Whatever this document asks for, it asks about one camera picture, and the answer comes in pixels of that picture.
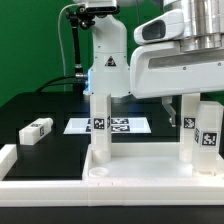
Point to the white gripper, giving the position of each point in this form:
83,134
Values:
170,60

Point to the camera on mount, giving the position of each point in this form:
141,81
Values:
101,6

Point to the white U-shaped fence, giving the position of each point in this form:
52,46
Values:
95,192

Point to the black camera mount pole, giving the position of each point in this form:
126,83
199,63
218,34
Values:
79,19

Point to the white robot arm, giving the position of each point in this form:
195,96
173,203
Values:
110,72

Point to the fiducial marker plate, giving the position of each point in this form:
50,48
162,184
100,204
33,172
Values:
118,125

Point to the white desk top tray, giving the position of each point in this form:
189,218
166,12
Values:
162,163

